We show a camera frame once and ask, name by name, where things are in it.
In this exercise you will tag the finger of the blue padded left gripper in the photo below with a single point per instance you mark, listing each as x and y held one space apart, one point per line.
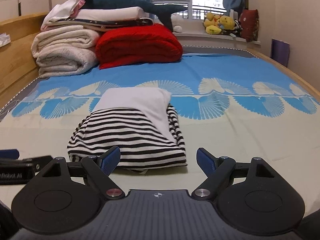
9 154

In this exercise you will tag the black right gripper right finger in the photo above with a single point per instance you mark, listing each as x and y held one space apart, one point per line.
221 173

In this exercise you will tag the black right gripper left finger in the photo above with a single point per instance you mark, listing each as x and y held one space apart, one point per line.
84 180

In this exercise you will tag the white black striped small garment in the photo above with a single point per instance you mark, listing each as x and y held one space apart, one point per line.
140 121

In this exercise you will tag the blue white patterned bed sheet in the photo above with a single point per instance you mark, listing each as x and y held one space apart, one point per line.
231 104

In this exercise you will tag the cream folded towel blanket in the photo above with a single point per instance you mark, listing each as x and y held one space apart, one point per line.
65 51

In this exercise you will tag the red folded blanket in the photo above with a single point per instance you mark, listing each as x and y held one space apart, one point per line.
141 44

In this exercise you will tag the yellow plush toy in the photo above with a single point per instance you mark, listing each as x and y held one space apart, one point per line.
216 24

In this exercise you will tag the white folded bedding stack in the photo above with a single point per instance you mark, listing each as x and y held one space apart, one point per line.
73 12

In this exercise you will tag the dark red cushion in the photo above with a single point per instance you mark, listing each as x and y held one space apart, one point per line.
249 21

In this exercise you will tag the white plush toy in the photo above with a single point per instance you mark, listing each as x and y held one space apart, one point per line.
176 23

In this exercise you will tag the wooden bed frame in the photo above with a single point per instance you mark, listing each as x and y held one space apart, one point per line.
17 57

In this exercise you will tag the purple box by wall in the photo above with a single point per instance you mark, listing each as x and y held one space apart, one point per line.
280 52

